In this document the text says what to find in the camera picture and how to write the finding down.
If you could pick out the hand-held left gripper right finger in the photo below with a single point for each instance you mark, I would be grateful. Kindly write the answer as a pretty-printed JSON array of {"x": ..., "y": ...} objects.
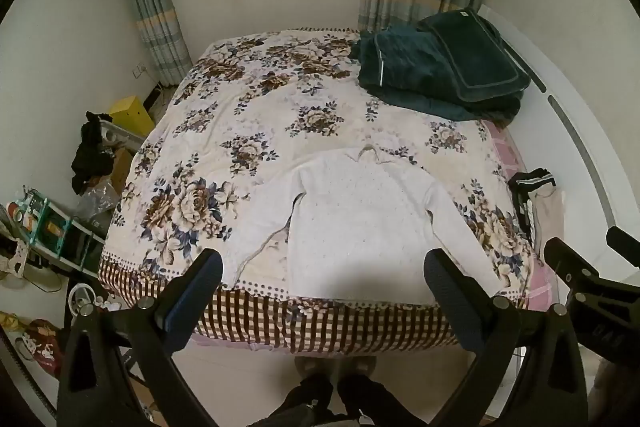
[{"x": 445, "y": 286}]

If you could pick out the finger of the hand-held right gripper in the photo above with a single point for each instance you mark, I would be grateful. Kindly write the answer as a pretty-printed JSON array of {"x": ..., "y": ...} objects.
[
  {"x": 622, "y": 246},
  {"x": 565, "y": 259}
]

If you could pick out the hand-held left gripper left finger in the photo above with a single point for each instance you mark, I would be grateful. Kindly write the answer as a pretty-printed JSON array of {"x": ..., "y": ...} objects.
[{"x": 201, "y": 286}]

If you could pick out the white knit sweater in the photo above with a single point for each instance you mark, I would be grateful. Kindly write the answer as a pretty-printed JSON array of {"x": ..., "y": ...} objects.
[{"x": 360, "y": 227}]

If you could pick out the beige garment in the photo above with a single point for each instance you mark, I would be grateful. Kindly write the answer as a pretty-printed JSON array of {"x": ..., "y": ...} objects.
[{"x": 550, "y": 217}]

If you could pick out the black white striped garment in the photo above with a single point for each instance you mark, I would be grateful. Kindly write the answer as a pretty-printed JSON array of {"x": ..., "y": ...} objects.
[{"x": 522, "y": 187}]

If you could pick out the white curved headboard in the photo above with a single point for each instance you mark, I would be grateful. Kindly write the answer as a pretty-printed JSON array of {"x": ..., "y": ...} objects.
[{"x": 575, "y": 147}]

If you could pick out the beige slipper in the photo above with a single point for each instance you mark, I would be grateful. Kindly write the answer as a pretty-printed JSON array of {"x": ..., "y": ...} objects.
[{"x": 360, "y": 364}]

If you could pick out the white small fan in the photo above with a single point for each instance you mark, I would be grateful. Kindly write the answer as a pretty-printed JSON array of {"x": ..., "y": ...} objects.
[{"x": 82, "y": 302}]

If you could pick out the pink bed sheet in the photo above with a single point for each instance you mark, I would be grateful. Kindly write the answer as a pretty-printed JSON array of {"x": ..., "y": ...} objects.
[{"x": 505, "y": 152}]

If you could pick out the clear plastic bag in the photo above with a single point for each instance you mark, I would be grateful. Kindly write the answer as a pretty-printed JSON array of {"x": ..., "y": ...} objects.
[{"x": 97, "y": 207}]

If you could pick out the cardboard box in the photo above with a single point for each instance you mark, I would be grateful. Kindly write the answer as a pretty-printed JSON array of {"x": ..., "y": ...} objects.
[{"x": 122, "y": 169}]

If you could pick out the person's left leg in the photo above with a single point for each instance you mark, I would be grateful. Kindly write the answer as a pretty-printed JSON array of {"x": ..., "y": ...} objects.
[{"x": 305, "y": 399}]

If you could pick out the teal storage shelf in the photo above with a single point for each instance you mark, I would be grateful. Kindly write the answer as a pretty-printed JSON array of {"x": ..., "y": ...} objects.
[{"x": 55, "y": 232}]

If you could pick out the red bag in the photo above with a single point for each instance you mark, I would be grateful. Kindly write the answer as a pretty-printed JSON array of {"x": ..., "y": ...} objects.
[{"x": 42, "y": 347}]

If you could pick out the white plastic rack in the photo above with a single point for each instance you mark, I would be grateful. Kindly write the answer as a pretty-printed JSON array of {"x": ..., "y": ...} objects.
[{"x": 122, "y": 134}]

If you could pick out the black hanging clothing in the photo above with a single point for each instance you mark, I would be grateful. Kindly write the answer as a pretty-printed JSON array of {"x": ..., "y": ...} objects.
[{"x": 92, "y": 152}]

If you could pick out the yellow box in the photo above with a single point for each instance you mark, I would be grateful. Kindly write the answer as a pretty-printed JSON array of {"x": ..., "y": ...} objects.
[{"x": 131, "y": 114}]

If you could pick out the floral bed blanket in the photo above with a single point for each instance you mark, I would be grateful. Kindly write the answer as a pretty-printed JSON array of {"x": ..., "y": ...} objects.
[{"x": 280, "y": 107}]

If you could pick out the dark green folded blanket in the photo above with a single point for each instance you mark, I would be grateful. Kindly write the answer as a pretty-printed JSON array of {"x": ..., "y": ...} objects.
[{"x": 400, "y": 72}]

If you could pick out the dark green pillow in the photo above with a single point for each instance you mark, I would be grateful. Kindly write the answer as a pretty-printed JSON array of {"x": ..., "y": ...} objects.
[{"x": 475, "y": 52}]

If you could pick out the white wall socket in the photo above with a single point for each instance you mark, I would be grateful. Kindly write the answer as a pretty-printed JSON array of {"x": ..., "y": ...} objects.
[{"x": 138, "y": 72}]

